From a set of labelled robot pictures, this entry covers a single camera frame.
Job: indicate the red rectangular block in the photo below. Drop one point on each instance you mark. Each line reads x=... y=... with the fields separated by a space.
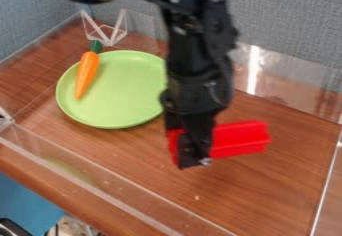
x=235 y=139

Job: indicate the orange toy carrot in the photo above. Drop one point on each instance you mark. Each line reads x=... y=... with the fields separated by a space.
x=87 y=68

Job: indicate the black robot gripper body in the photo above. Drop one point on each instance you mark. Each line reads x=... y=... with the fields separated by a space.
x=197 y=93

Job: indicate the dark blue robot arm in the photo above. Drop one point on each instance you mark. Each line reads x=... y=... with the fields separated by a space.
x=201 y=32

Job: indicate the green round plate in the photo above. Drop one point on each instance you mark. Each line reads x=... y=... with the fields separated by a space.
x=122 y=98

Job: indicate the clear acrylic enclosure wall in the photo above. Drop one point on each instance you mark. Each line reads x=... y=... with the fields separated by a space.
x=111 y=176

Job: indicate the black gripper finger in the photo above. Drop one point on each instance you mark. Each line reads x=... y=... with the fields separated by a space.
x=195 y=141
x=173 y=121

